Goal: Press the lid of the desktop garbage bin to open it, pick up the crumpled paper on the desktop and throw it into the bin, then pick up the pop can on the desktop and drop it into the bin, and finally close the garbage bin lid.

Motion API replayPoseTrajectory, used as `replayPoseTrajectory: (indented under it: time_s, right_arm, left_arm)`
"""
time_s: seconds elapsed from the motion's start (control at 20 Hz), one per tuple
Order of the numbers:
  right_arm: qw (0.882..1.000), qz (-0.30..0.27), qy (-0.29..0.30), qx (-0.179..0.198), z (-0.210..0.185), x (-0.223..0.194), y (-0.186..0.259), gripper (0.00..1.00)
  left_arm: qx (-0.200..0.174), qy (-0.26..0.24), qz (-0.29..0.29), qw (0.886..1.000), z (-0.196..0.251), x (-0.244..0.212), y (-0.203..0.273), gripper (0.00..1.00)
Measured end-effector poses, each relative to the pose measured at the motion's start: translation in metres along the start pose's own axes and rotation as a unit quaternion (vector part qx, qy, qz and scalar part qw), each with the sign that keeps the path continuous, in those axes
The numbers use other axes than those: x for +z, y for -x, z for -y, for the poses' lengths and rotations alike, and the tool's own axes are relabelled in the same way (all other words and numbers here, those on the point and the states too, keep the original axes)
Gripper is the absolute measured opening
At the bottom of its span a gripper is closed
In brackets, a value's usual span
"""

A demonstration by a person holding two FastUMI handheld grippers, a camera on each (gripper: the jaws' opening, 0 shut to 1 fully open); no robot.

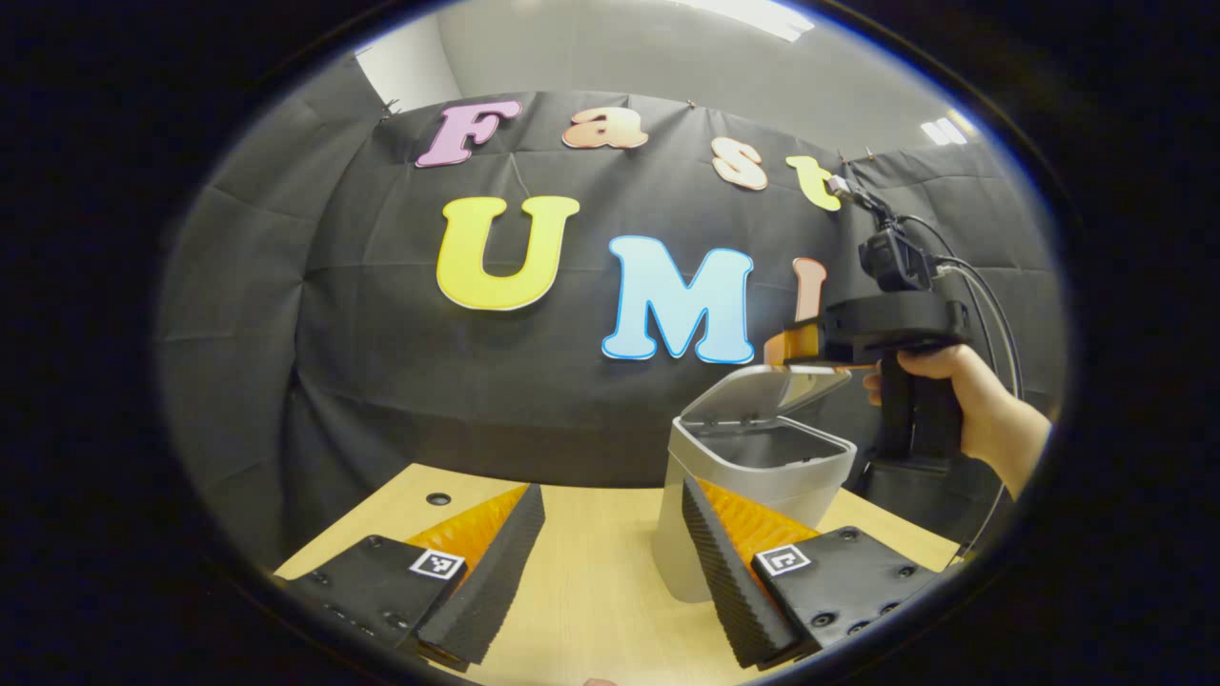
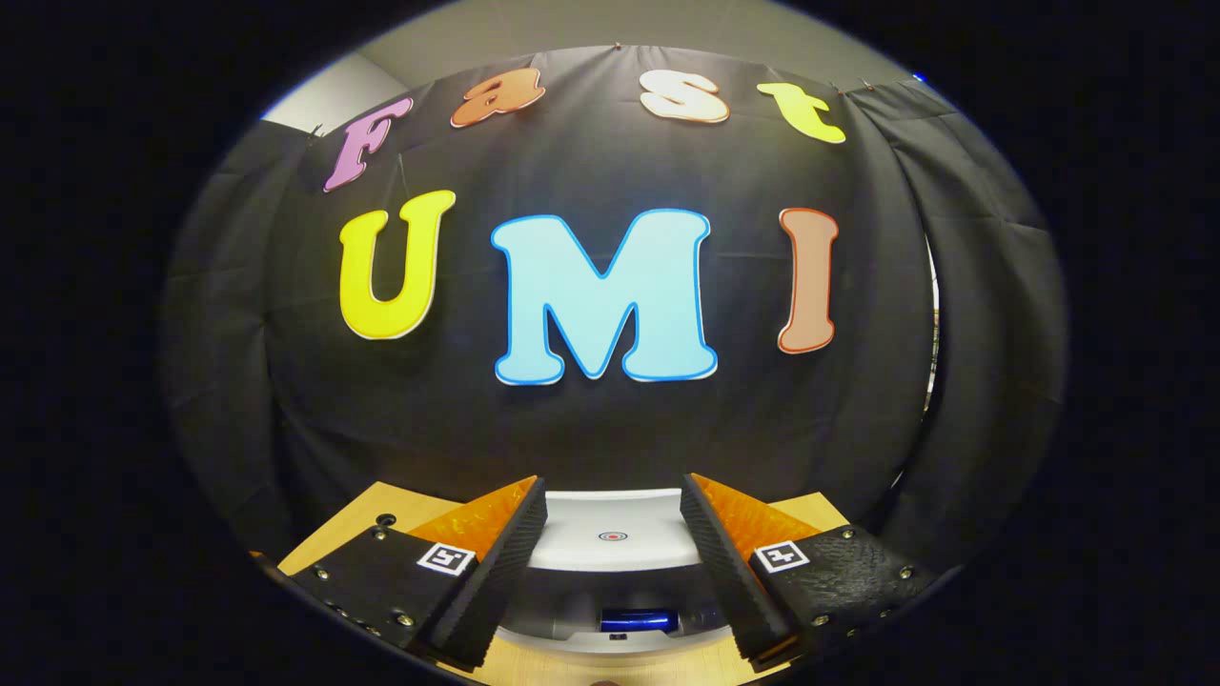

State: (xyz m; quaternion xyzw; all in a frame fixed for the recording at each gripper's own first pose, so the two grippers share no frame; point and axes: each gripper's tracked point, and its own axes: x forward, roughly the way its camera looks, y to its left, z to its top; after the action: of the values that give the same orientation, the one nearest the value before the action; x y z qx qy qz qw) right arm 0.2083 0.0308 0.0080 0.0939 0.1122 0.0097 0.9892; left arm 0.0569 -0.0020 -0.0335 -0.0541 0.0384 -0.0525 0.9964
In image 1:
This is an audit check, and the white desktop garbage bin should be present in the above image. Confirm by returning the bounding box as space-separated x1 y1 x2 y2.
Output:
652 364 859 604

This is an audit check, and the short black cable with plug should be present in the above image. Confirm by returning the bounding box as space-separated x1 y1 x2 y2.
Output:
827 174 897 230

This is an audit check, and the wooden desktop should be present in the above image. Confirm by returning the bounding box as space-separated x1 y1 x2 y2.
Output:
274 464 962 686

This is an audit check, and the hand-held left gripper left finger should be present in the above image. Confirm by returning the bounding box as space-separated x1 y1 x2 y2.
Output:
274 483 547 668

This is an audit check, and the long black cable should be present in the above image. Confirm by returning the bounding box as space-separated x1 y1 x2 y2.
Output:
901 214 1027 401

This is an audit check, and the large ceiling light panel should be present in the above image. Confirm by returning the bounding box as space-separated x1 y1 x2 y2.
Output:
681 0 819 44

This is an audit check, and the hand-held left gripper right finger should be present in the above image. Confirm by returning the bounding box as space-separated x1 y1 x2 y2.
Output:
681 476 959 673

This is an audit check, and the black backdrop cloth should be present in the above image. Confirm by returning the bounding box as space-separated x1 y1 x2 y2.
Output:
157 52 1064 563

